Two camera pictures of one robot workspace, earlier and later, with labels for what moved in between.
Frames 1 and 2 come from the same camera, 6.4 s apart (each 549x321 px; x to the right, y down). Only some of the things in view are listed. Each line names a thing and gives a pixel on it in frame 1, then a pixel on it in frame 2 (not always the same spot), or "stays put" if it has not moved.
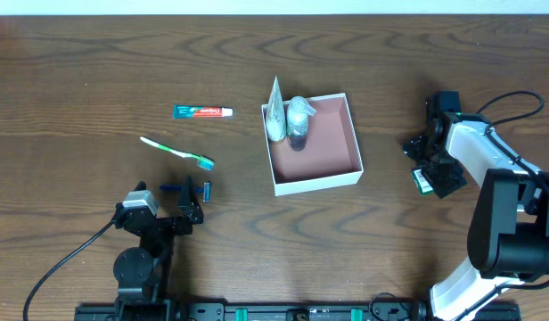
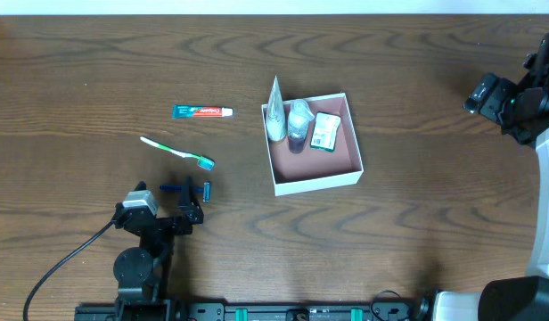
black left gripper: [163, 223] stays put
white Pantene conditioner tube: [276, 123] stays put
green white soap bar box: [423, 185] -> [324, 132]
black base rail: [381, 310] stays put
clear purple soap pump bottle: [297, 120] stays put
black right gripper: [435, 161] -> [495, 102]
